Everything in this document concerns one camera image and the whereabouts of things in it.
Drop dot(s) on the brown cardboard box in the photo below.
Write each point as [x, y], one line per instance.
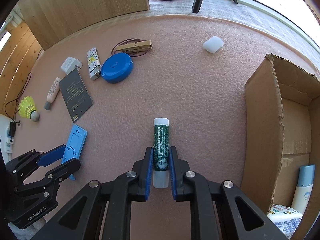
[282, 105]

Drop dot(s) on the patterned lighter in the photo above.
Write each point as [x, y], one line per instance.
[94, 66]

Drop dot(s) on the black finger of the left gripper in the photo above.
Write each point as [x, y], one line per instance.
[54, 177]

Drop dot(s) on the white blue sunscreen bottle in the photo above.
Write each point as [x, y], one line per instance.
[303, 188]

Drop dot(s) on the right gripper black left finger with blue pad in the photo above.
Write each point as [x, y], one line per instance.
[140, 189]

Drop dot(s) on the pink cosmetic tube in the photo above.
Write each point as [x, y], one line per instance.
[52, 94]

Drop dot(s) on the green white lip balm tube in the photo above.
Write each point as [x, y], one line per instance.
[161, 153]

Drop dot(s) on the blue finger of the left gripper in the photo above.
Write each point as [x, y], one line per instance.
[51, 156]

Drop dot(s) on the pink towel mat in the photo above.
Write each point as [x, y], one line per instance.
[202, 94]

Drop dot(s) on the blue phone stand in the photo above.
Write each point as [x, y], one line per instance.
[74, 144]

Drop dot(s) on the yellow shuttlecock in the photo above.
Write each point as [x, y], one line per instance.
[27, 109]

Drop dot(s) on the white charger plug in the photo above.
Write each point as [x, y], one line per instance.
[70, 64]

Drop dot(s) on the checkered bed sheet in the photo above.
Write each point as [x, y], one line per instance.
[277, 27]

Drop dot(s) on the blue round tape measure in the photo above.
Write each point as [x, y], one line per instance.
[117, 68]

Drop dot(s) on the white eraser block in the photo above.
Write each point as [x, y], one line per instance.
[213, 44]

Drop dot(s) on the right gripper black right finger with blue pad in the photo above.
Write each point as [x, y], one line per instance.
[177, 169]

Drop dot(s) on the wooden board panel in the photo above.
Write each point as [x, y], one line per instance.
[51, 21]

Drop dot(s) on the patterned tissue pack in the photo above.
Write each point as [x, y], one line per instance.
[285, 218]

